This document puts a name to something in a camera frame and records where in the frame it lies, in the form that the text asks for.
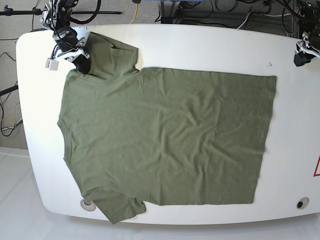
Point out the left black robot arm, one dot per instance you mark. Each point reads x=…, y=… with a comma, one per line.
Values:
x=309, y=9

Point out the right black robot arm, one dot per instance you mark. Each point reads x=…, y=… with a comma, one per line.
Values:
x=56, y=16

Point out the right table cable grommet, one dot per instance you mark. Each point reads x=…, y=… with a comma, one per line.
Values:
x=302, y=203

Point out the table cable grommet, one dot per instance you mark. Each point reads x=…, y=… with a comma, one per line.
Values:
x=302, y=203
x=88, y=206

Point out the black tripod stand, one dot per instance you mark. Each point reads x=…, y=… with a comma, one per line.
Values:
x=107, y=12

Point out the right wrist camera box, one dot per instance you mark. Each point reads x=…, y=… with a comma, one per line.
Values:
x=52, y=64

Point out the red triangle sticker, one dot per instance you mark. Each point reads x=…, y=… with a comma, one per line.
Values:
x=317, y=168

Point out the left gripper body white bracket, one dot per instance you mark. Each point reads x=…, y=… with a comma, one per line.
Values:
x=309, y=46

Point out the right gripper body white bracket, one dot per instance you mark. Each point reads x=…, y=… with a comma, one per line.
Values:
x=68, y=46

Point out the olive green T-shirt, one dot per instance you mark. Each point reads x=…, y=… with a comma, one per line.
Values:
x=161, y=135

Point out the left table cable grommet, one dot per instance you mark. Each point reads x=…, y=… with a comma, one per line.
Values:
x=88, y=206

